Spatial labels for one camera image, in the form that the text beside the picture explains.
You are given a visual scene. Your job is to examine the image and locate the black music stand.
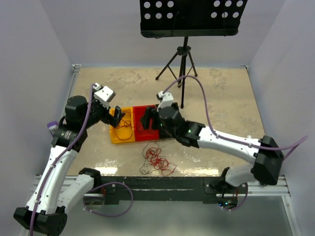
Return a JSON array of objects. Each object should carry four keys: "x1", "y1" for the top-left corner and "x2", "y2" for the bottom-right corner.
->
[{"x1": 139, "y1": 0, "x2": 249, "y2": 106}]

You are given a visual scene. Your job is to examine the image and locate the dark red wire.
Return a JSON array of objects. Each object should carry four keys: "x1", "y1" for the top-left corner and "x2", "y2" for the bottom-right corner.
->
[{"x1": 113, "y1": 112, "x2": 135, "y2": 141}]

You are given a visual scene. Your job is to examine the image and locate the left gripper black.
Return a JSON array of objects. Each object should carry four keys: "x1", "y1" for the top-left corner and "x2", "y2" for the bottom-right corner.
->
[{"x1": 81, "y1": 89, "x2": 125, "y2": 128}]

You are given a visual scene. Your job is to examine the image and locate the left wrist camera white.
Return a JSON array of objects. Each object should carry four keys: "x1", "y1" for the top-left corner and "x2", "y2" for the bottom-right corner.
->
[{"x1": 93, "y1": 83, "x2": 116, "y2": 109}]

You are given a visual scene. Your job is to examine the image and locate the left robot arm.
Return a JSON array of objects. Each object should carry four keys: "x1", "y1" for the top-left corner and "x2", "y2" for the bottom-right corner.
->
[{"x1": 13, "y1": 92, "x2": 124, "y2": 236}]

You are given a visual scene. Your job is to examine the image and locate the red plastic bin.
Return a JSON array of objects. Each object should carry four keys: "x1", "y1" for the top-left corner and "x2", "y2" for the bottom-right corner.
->
[{"x1": 133, "y1": 105, "x2": 159, "y2": 142}]

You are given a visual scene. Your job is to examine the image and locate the purple holder block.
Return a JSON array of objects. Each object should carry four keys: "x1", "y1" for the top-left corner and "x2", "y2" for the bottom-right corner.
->
[{"x1": 47, "y1": 121, "x2": 59, "y2": 136}]

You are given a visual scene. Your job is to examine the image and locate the yellow plastic bin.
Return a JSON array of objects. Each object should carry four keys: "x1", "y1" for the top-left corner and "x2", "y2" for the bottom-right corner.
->
[{"x1": 109, "y1": 107, "x2": 135, "y2": 144}]

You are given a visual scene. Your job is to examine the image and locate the red wire tangle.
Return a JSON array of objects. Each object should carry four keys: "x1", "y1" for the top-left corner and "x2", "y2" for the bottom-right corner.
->
[{"x1": 144, "y1": 147, "x2": 177, "y2": 177}]

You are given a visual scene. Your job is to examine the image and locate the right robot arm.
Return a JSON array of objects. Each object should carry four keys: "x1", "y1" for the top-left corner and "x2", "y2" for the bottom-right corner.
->
[{"x1": 140, "y1": 105, "x2": 284, "y2": 193}]

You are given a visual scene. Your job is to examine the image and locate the purple cable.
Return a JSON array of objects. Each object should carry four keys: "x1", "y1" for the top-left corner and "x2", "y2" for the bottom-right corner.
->
[
  {"x1": 29, "y1": 84, "x2": 133, "y2": 236},
  {"x1": 162, "y1": 75, "x2": 309, "y2": 211}
]

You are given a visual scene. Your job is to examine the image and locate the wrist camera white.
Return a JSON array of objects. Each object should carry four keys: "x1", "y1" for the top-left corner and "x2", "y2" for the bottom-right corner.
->
[
  {"x1": 157, "y1": 91, "x2": 174, "y2": 110},
  {"x1": 93, "y1": 83, "x2": 116, "y2": 109}
]

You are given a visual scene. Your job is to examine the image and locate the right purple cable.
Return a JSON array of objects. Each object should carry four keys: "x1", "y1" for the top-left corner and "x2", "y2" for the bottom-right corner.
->
[{"x1": 162, "y1": 75, "x2": 309, "y2": 211}]

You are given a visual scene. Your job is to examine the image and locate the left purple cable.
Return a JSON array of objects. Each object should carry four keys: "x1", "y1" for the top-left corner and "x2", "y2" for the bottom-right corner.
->
[{"x1": 29, "y1": 84, "x2": 133, "y2": 236}]

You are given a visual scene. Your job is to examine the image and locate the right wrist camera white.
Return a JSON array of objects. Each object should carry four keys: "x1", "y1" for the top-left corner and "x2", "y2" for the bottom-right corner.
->
[{"x1": 157, "y1": 91, "x2": 174, "y2": 110}]

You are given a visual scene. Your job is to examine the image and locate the black plastic bin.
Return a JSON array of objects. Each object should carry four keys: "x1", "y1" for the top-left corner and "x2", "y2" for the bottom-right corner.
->
[{"x1": 158, "y1": 102, "x2": 179, "y2": 140}]

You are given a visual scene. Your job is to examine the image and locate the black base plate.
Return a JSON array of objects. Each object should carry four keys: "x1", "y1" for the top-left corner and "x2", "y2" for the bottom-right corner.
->
[{"x1": 73, "y1": 175, "x2": 249, "y2": 205}]

